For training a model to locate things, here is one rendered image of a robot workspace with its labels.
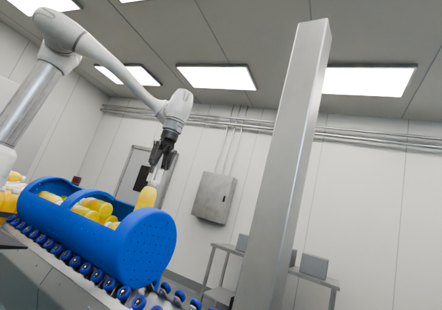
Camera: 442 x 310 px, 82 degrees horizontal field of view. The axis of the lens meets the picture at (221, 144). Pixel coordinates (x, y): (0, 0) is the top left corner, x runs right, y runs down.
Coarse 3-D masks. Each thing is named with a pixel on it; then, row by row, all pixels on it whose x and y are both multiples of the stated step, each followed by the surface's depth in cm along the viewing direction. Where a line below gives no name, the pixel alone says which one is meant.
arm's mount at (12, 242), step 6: (0, 234) 89; (6, 234) 91; (0, 240) 83; (6, 240) 85; (12, 240) 87; (0, 246) 79; (6, 246) 80; (12, 246) 82; (18, 246) 83; (24, 246) 85
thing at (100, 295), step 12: (12, 228) 130; (24, 228) 128; (24, 240) 120; (36, 252) 111; (48, 252) 109; (60, 264) 102; (72, 276) 95; (84, 276) 93; (84, 288) 89; (96, 288) 88; (108, 300) 83
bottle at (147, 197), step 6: (150, 186) 107; (156, 186) 109; (144, 192) 105; (150, 192) 105; (156, 192) 107; (138, 198) 105; (144, 198) 104; (150, 198) 104; (138, 204) 103; (144, 204) 103; (150, 204) 104
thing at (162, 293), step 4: (152, 284) 101; (148, 288) 103; (152, 288) 101; (160, 288) 97; (156, 292) 100; (160, 292) 97; (164, 292) 96; (164, 296) 97; (176, 296) 93; (168, 300) 96; (172, 300) 96; (176, 300) 92; (180, 300) 92; (176, 304) 94; (180, 304) 92; (184, 308) 92; (192, 308) 88
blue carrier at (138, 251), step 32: (32, 192) 137; (64, 192) 151; (96, 192) 119; (32, 224) 124; (64, 224) 105; (96, 224) 95; (128, 224) 89; (160, 224) 100; (96, 256) 91; (128, 256) 88; (160, 256) 101
